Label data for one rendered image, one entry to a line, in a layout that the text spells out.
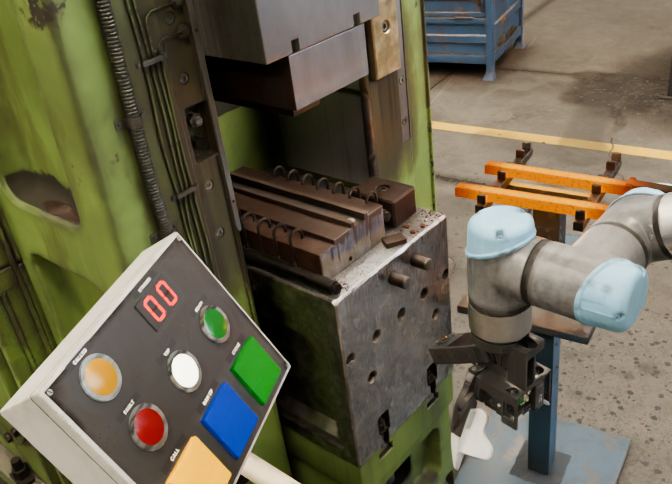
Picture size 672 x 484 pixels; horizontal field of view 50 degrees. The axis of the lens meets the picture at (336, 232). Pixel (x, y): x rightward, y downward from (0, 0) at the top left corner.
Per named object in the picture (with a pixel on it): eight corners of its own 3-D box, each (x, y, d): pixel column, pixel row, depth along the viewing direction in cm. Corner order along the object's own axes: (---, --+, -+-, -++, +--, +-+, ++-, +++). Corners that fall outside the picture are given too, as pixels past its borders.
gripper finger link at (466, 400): (453, 437, 91) (478, 374, 90) (443, 431, 92) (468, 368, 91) (473, 436, 94) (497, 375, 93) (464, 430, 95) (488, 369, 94)
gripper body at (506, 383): (514, 436, 88) (515, 360, 82) (460, 403, 94) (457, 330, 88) (551, 403, 92) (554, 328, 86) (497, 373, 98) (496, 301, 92)
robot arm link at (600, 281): (667, 236, 76) (568, 212, 83) (624, 290, 69) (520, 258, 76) (659, 297, 80) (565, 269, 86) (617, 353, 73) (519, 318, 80)
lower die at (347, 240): (385, 236, 152) (382, 201, 148) (323, 284, 139) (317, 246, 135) (248, 193, 177) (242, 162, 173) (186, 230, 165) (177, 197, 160)
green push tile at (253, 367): (282, 369, 110) (252, 334, 107) (265, 405, 103) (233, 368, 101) (273, 373, 111) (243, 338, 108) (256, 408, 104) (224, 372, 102)
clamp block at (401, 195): (418, 211, 159) (416, 185, 156) (395, 229, 154) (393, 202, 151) (375, 199, 167) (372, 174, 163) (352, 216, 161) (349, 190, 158)
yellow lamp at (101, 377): (129, 384, 86) (120, 356, 83) (96, 408, 83) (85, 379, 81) (114, 374, 88) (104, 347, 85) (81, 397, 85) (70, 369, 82)
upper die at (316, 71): (369, 74, 134) (364, 22, 129) (296, 111, 122) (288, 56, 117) (220, 52, 159) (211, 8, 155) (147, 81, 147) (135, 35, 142)
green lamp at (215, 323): (237, 330, 104) (231, 306, 102) (213, 348, 102) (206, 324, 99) (222, 323, 106) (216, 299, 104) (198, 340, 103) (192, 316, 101)
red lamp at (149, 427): (176, 432, 88) (167, 406, 86) (145, 457, 85) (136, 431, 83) (160, 422, 90) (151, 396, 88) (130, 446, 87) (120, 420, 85)
